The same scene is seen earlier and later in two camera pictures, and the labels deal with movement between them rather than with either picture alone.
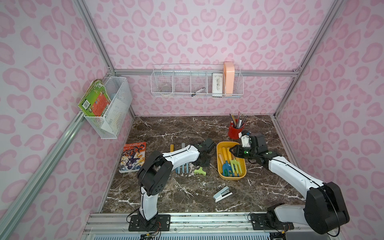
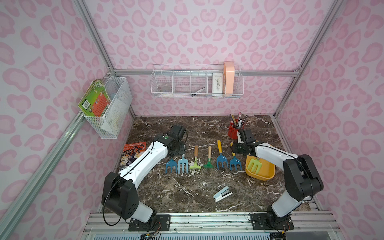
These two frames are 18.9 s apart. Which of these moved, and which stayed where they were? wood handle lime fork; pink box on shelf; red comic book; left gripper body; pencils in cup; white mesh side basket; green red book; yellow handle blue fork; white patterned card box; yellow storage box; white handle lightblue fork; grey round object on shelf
Moved: wood handle lime fork; yellow handle blue fork; left gripper body; yellow storage box
Stayed: pencils in cup; grey round object on shelf; red comic book; pink box on shelf; white mesh side basket; green red book; white handle lightblue fork; white patterned card box
